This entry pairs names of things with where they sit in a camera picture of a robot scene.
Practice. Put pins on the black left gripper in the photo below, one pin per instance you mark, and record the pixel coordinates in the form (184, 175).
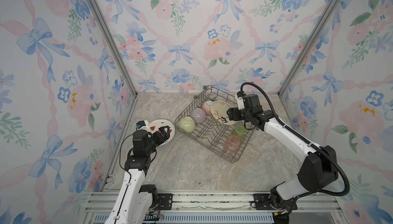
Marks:
(166, 133)

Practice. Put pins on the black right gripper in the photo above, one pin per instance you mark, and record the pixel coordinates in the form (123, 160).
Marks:
(233, 112)

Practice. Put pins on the watermelon plate blue rim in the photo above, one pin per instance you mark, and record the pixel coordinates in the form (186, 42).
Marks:
(163, 130)

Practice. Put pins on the cream flamingo plate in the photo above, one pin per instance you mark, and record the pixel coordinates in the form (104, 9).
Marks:
(219, 111)

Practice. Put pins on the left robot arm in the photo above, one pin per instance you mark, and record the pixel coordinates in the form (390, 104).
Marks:
(135, 199)

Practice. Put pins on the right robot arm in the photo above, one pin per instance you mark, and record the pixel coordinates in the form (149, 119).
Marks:
(316, 171)

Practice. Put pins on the green glass tumbler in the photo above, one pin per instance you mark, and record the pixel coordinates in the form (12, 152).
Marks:
(240, 132)

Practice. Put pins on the green ceramic bowl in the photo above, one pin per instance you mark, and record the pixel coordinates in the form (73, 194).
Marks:
(187, 124)

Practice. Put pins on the pink patterned bowl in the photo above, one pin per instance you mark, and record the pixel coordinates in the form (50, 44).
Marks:
(206, 106)

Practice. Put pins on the pink glass tumbler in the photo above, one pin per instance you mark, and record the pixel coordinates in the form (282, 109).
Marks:
(232, 144)

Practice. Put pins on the lilac ceramic bowl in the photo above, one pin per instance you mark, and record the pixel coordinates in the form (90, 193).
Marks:
(198, 115)

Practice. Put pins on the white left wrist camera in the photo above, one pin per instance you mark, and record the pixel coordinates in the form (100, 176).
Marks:
(143, 125)

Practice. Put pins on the grey wire dish rack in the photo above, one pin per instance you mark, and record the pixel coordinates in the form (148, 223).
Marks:
(212, 134)

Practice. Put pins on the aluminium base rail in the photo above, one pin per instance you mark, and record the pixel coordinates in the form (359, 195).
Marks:
(220, 207)

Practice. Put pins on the aluminium left corner post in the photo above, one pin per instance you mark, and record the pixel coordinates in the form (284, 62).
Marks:
(97, 13)

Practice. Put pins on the aluminium corner post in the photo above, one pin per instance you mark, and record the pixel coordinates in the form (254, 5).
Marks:
(326, 14)
(97, 13)

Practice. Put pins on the aluminium right corner post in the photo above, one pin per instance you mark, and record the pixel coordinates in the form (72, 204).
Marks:
(326, 14)

